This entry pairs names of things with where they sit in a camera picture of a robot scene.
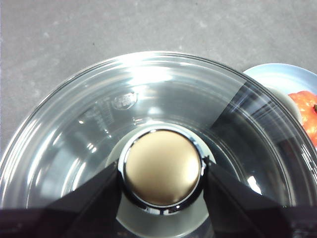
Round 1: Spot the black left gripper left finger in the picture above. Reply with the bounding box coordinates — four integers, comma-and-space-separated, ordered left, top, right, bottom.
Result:
0, 160, 124, 238

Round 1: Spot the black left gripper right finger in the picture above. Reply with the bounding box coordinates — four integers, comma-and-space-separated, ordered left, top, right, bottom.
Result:
204, 162, 317, 238

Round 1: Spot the blue plate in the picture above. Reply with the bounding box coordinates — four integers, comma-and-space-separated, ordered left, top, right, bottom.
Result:
242, 62, 317, 150

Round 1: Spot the orange pumpkin with green stem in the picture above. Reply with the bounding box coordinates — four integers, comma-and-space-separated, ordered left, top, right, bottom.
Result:
288, 90, 317, 136

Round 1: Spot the glass lid with round knob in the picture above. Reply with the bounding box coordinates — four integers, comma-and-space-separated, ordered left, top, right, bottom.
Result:
0, 51, 317, 238

